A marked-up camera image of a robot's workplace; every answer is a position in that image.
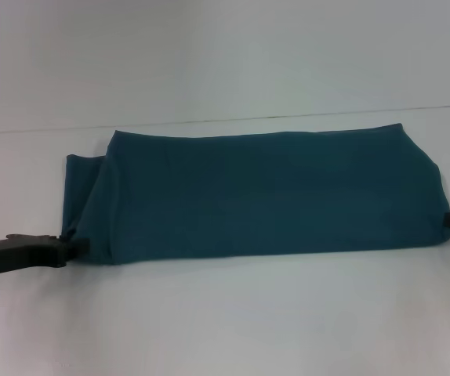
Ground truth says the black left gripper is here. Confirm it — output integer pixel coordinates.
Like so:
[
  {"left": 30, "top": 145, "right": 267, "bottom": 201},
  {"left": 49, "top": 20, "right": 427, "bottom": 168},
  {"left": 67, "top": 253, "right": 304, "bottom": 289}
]
[{"left": 0, "top": 233, "right": 91, "bottom": 277}]

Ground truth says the teal FREE print t-shirt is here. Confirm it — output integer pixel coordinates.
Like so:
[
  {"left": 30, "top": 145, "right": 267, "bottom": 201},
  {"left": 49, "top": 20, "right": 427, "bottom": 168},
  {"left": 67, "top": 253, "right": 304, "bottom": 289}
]
[{"left": 58, "top": 123, "right": 450, "bottom": 266}]

